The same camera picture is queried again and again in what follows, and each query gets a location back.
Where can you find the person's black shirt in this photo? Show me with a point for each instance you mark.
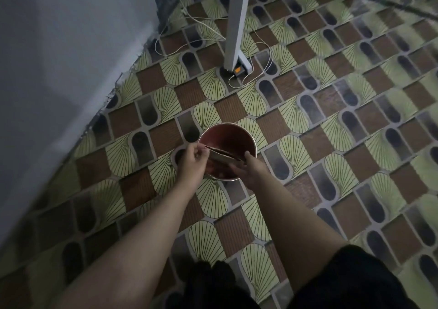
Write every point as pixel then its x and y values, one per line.
pixel 352 278

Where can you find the person's left hand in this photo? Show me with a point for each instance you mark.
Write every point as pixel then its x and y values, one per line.
pixel 191 168

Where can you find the person's right hand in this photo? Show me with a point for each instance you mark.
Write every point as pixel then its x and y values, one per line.
pixel 249 173

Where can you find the person's left forearm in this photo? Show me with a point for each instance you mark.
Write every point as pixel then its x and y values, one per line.
pixel 137 250

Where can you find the person's right forearm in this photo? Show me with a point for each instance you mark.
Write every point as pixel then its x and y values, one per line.
pixel 297 226

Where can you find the white stand pole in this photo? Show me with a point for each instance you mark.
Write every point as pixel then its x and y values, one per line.
pixel 237 18

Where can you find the jackfruit chips bag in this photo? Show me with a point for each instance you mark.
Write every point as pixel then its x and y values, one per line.
pixel 222 156

